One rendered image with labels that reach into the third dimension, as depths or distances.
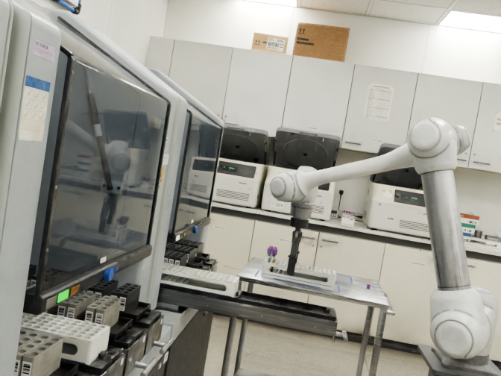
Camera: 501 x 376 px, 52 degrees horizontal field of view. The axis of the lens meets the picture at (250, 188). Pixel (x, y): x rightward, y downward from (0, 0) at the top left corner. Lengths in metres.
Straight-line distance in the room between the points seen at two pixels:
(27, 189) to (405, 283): 3.58
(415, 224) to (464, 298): 2.46
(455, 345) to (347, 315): 2.56
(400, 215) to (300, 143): 0.99
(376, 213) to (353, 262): 0.42
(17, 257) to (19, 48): 0.32
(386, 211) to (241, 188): 1.14
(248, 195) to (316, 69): 1.20
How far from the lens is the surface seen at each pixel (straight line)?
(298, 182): 1.91
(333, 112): 4.35
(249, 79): 4.42
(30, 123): 0.86
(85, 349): 1.14
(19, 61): 0.82
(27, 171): 0.87
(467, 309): 1.71
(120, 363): 1.23
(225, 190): 4.10
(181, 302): 1.79
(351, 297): 2.06
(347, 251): 4.09
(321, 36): 4.51
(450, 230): 1.72
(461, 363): 1.95
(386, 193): 4.13
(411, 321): 4.27
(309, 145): 4.31
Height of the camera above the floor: 1.28
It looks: 3 degrees down
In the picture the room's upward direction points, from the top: 9 degrees clockwise
